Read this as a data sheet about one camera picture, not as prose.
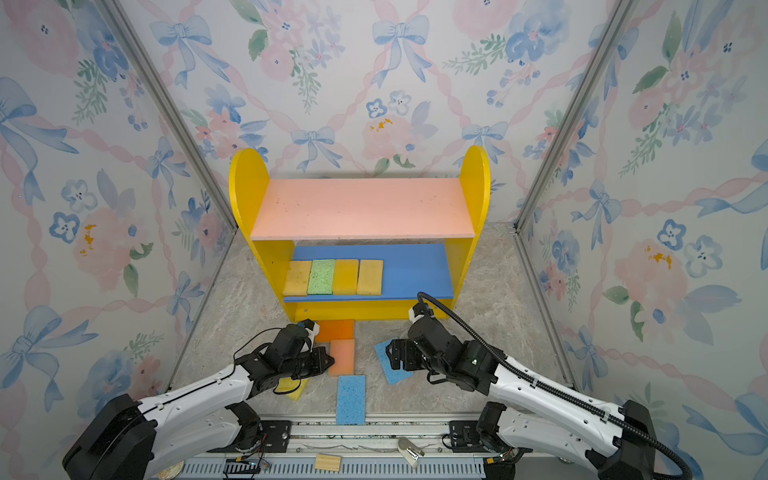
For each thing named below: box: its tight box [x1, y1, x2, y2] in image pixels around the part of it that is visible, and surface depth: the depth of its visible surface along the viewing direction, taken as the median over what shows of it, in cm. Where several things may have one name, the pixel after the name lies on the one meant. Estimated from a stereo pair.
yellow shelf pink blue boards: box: [229, 145, 491, 322], surface depth 84 cm
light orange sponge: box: [329, 339, 355, 376], surface depth 86 cm
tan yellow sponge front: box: [357, 260, 384, 296], surface depth 87 cm
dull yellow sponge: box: [282, 260, 312, 297], surface depth 87 cm
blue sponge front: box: [336, 375, 366, 425], surface depth 80 cm
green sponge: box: [308, 259, 335, 295], surface depth 87 cm
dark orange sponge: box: [316, 319, 355, 343], surface depth 91 cm
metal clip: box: [398, 437, 425, 468], surface depth 72 cm
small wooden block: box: [314, 454, 342, 472], surface depth 72 cm
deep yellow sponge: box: [333, 259, 359, 295], surface depth 88 cm
